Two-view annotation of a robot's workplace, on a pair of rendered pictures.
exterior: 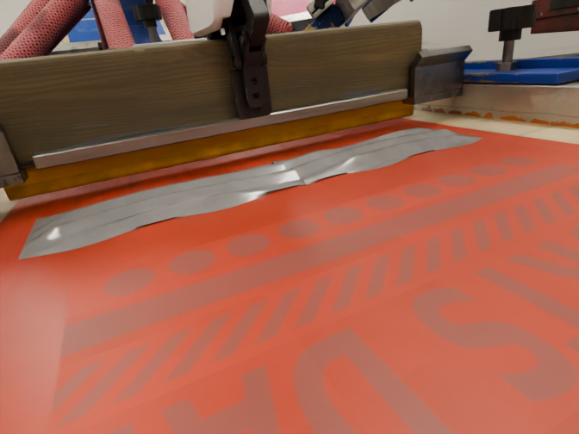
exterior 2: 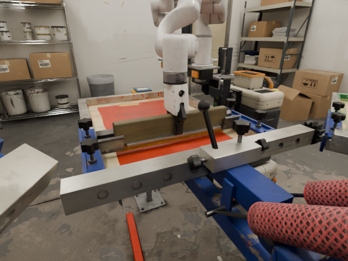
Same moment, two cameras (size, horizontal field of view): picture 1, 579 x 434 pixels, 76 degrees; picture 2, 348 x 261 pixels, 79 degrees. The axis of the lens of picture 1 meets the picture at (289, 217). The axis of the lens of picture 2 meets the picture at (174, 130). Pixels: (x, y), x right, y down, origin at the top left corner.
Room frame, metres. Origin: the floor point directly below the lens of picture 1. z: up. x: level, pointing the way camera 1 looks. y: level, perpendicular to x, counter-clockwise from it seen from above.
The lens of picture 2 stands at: (1.03, 0.00, 1.29)
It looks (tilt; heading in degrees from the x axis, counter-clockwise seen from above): 24 degrees down; 178
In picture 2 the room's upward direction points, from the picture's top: straight up
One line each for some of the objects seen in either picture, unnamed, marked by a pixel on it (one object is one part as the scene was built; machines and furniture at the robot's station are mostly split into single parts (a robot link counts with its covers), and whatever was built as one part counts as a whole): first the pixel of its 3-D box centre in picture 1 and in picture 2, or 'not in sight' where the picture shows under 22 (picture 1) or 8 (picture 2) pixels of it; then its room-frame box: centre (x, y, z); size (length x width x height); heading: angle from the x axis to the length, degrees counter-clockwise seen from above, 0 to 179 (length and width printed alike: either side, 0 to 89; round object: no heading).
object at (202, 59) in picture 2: not in sight; (205, 51); (-0.27, 0.23, 1.21); 0.16 x 0.13 x 0.15; 115
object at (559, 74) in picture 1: (445, 92); (91, 156); (0.49, -0.22, 0.97); 0.30 x 0.05 x 0.07; 23
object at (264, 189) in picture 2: not in sight; (244, 183); (0.68, 0.16, 1.02); 0.17 x 0.06 x 0.05; 23
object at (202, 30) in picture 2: not in sight; (206, 20); (-0.26, 0.22, 1.37); 0.13 x 0.10 x 0.16; 74
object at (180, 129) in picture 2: not in sight; (179, 126); (0.40, 0.05, 1.03); 0.03 x 0.03 x 0.07; 23
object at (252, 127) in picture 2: not in sight; (241, 126); (0.27, 0.30, 0.97); 0.30 x 0.05 x 0.07; 23
